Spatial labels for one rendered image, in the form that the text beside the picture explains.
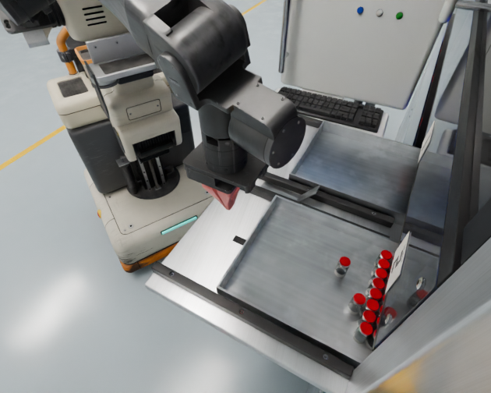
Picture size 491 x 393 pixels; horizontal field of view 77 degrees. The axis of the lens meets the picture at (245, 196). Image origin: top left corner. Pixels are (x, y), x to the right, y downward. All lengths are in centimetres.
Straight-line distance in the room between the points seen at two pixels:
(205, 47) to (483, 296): 27
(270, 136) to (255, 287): 39
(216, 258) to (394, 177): 51
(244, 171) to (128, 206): 127
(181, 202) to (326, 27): 98
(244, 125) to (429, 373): 28
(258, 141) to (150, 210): 131
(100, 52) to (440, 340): 100
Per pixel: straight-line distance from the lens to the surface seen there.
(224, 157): 38
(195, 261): 66
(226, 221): 71
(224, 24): 31
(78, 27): 105
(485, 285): 25
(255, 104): 30
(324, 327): 61
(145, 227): 152
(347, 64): 127
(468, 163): 43
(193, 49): 29
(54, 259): 196
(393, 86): 129
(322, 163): 87
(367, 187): 84
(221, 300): 60
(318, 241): 70
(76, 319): 173
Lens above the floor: 144
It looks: 48 degrees down
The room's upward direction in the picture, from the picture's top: straight up
